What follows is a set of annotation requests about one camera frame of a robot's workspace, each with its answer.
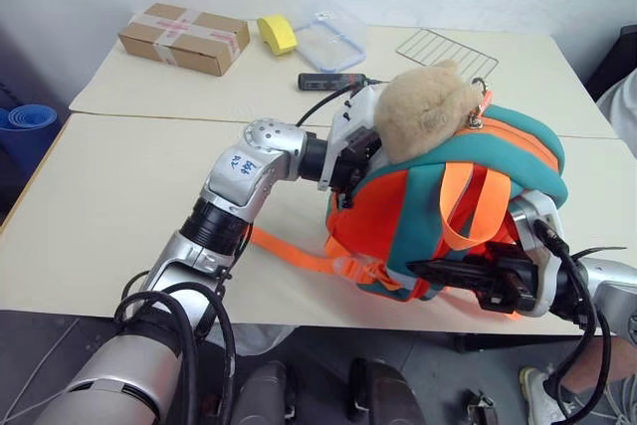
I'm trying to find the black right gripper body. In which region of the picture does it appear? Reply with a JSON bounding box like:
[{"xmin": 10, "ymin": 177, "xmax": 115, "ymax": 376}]
[{"xmin": 467, "ymin": 242, "xmax": 542, "ymax": 316}]

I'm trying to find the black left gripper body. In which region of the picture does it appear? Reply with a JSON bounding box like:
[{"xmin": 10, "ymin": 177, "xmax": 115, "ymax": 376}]
[{"xmin": 332, "ymin": 127, "xmax": 384, "ymax": 196}]

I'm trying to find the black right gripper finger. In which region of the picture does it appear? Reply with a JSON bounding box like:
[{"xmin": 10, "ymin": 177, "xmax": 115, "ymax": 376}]
[
  {"xmin": 408, "ymin": 258, "xmax": 492, "ymax": 280},
  {"xmin": 426, "ymin": 274, "xmax": 483, "ymax": 296}
]

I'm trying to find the orange and teal backpack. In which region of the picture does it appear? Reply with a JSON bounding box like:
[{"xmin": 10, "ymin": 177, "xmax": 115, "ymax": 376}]
[{"xmin": 247, "ymin": 96, "xmax": 568, "ymax": 321}]

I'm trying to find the taped brown cardboard box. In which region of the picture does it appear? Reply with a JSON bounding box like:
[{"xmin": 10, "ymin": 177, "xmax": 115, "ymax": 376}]
[{"xmin": 117, "ymin": 2, "xmax": 251, "ymax": 78}]

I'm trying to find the black power strip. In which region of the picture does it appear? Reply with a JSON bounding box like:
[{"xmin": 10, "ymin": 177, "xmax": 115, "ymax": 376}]
[{"xmin": 297, "ymin": 72, "xmax": 370, "ymax": 93}]

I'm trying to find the small black floor object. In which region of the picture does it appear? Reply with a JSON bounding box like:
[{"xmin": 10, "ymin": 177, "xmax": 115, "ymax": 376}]
[{"xmin": 464, "ymin": 388, "xmax": 500, "ymax": 425}]

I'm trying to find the person's bare leg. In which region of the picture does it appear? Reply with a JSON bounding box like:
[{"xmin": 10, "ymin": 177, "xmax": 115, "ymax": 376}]
[{"xmin": 561, "ymin": 333, "xmax": 637, "ymax": 399}]

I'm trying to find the dark rounded shape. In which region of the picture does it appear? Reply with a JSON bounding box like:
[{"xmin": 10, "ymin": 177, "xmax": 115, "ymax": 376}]
[
  {"xmin": 232, "ymin": 359, "xmax": 301, "ymax": 425},
  {"xmin": 346, "ymin": 356, "xmax": 427, "ymax": 425}
]

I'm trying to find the clear plastic container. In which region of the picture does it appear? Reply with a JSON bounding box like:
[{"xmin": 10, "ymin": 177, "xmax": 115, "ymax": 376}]
[{"xmin": 298, "ymin": 0, "xmax": 368, "ymax": 46}]

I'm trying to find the yellow sponge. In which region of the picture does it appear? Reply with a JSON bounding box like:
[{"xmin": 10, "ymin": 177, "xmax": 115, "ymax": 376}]
[{"xmin": 256, "ymin": 14, "xmax": 299, "ymax": 58}]

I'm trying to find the clear plastic bag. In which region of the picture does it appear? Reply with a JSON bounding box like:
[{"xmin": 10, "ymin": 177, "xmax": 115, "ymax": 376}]
[{"xmin": 208, "ymin": 322, "xmax": 296, "ymax": 361}]

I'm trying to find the person in white shirt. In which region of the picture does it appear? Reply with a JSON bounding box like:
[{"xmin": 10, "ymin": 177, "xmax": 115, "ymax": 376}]
[{"xmin": 595, "ymin": 66, "xmax": 637, "ymax": 142}]

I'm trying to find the black chair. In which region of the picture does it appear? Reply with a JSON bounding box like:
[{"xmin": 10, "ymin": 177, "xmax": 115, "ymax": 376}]
[{"xmin": 585, "ymin": 24, "xmax": 637, "ymax": 98}]

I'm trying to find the blue rolled yoga mat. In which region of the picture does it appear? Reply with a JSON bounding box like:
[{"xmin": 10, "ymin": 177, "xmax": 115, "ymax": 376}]
[{"xmin": 0, "ymin": 104, "xmax": 63, "ymax": 182}]

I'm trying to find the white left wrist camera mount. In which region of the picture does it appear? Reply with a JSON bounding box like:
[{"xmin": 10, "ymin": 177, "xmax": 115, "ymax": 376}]
[{"xmin": 318, "ymin": 85, "xmax": 385, "ymax": 192}]

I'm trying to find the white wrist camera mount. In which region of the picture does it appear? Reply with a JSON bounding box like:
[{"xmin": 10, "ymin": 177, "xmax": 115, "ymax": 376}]
[
  {"xmin": 507, "ymin": 189, "xmax": 567, "ymax": 320},
  {"xmin": 318, "ymin": 85, "xmax": 385, "ymax": 192}
]

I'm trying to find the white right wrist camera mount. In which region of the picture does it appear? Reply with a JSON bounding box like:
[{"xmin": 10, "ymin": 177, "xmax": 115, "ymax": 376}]
[{"xmin": 507, "ymin": 189, "xmax": 567, "ymax": 320}]

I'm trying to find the black left wrist camera cable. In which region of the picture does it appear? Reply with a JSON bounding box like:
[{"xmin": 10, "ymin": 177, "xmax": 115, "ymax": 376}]
[{"xmin": 296, "ymin": 86, "xmax": 360, "ymax": 128}]

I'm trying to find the beige plush bear keychain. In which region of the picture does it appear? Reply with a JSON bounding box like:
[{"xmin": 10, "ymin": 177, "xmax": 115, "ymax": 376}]
[{"xmin": 372, "ymin": 59, "xmax": 485, "ymax": 165}]

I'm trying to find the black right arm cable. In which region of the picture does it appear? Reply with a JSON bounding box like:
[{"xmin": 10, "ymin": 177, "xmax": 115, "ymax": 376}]
[{"xmin": 532, "ymin": 218, "xmax": 629, "ymax": 414}]

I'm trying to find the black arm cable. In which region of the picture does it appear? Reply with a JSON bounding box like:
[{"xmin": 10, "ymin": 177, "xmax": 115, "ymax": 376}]
[
  {"xmin": 112, "ymin": 225, "xmax": 250, "ymax": 425},
  {"xmin": 532, "ymin": 218, "xmax": 629, "ymax": 414}
]

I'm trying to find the silver metal keychain clasp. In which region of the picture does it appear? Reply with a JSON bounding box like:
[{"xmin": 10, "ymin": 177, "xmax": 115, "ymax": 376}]
[{"xmin": 466, "ymin": 76, "xmax": 495, "ymax": 130}]

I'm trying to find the metal wire rack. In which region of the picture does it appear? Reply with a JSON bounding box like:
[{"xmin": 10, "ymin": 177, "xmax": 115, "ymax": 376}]
[{"xmin": 395, "ymin": 28, "xmax": 501, "ymax": 84}]

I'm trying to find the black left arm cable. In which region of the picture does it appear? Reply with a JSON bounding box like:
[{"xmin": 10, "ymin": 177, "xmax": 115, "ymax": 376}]
[{"xmin": 112, "ymin": 225, "xmax": 250, "ymax": 425}]

